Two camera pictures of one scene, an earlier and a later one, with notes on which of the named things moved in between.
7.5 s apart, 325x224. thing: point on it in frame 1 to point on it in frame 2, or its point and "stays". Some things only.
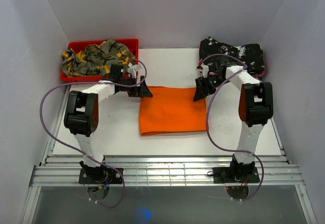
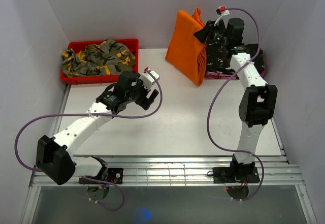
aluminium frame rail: [63, 171] stays
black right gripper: [201, 92] to [206, 32]
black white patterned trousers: [250, 56] stays
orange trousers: [172, 109] to [186, 51]
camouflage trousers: [95, 59] stays
